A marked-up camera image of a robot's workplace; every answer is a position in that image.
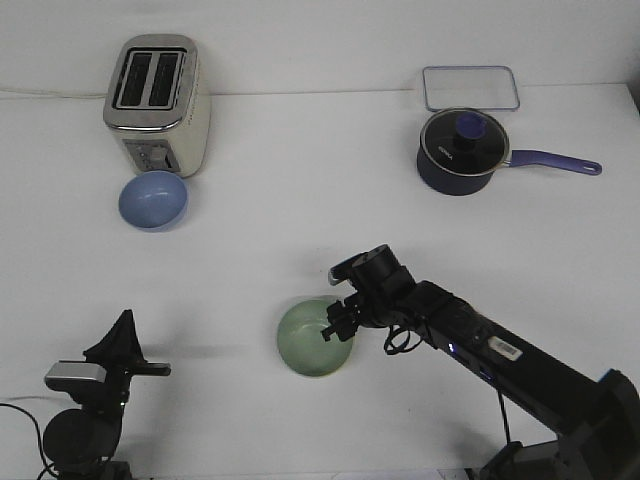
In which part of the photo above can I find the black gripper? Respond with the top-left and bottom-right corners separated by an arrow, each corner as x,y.
321,244 -> 416,342
74,309 -> 171,400

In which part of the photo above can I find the green bowl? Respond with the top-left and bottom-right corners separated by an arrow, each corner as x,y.
276,296 -> 354,377

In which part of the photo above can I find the blue bowl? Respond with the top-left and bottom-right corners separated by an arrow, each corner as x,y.
118,170 -> 189,232

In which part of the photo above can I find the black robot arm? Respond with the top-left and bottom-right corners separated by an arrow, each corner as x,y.
43,309 -> 171,479
322,245 -> 639,479

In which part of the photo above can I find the dark blue saucepan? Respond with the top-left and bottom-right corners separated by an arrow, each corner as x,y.
416,150 -> 602,196

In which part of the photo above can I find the glass pot lid blue knob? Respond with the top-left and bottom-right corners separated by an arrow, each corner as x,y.
420,108 -> 511,177

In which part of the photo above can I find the cream two-slot toaster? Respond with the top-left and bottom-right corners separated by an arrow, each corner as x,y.
103,34 -> 211,178

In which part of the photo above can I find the clear rectangular container lid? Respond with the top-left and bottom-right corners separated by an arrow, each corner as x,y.
422,65 -> 520,112

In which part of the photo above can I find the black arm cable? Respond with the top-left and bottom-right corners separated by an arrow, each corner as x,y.
383,324 -> 513,446

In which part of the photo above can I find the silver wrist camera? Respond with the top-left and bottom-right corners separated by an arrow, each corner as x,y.
328,252 -> 368,289
44,361 -> 107,392

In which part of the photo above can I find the black cable at left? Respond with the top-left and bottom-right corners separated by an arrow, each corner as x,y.
0,402 -> 57,480

